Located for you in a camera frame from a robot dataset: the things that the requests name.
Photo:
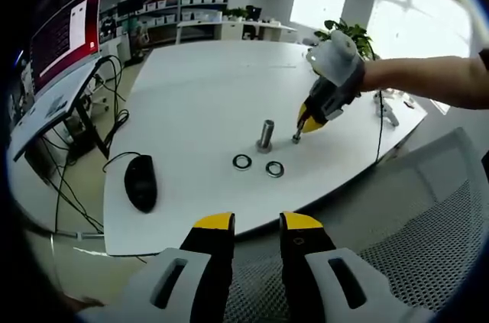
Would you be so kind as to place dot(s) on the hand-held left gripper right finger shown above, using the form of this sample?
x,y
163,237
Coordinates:
x,y
305,239

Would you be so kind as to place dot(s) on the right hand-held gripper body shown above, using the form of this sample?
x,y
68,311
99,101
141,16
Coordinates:
x,y
336,67

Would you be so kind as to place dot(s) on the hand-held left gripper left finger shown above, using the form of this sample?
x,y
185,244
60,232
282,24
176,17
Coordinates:
x,y
210,243

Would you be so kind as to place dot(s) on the small threaded steel stud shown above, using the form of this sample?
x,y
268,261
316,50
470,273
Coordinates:
x,y
296,139

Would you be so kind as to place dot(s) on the large threaded steel stud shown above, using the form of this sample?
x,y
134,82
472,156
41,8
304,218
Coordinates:
x,y
266,136

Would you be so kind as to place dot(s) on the large silver steel washer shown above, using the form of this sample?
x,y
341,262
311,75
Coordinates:
x,y
234,162
268,169

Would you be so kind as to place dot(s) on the person's left hand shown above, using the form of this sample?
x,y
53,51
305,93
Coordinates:
x,y
84,302

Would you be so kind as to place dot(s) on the green plant in white pot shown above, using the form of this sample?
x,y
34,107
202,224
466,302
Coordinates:
x,y
359,34

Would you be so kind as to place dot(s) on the white clamp tool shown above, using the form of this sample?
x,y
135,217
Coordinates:
x,y
389,115

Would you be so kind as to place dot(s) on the black computer mouse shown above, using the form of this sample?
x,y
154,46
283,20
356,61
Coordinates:
x,y
141,185

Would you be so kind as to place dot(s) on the large bright window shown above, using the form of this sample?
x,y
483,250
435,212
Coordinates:
x,y
412,10

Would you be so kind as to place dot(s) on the small green potted plant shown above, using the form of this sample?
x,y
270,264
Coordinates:
x,y
237,13

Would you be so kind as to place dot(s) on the white workbench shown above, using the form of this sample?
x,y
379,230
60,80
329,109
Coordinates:
x,y
229,24

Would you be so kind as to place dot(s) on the grey mesh office chair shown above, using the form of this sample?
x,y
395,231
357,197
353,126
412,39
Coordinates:
x,y
420,223

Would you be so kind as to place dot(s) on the black monitor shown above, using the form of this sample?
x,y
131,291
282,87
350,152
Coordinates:
x,y
129,7

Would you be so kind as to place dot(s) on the white standing desk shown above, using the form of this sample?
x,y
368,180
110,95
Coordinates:
x,y
49,109

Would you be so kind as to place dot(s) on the wide computer monitor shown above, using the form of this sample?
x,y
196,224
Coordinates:
x,y
57,40

